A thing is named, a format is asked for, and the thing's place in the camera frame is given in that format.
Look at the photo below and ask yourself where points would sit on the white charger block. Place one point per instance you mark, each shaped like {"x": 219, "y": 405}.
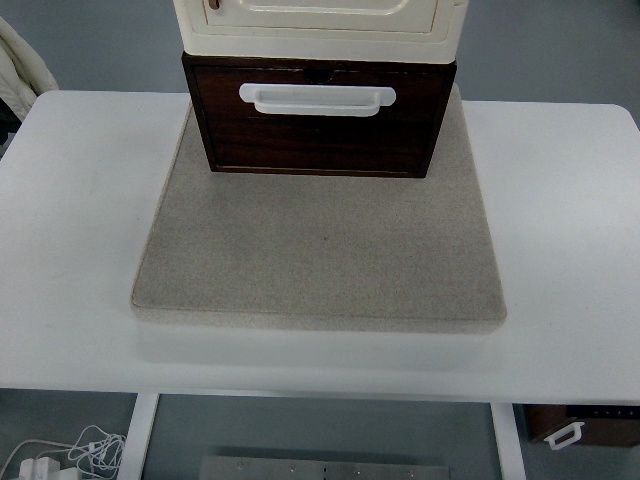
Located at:
{"x": 37, "y": 469}

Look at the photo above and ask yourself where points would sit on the grey metal plate with screws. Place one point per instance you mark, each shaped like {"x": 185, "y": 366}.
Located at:
{"x": 325, "y": 470}

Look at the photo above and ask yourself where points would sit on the cream cabinet with door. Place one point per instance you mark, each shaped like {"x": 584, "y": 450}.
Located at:
{"x": 320, "y": 42}

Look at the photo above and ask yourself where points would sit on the beige grey mat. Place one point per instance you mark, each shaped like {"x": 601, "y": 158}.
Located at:
{"x": 320, "y": 250}

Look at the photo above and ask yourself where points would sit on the white table leg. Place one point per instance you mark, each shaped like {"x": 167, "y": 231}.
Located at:
{"x": 140, "y": 440}
{"x": 507, "y": 445}

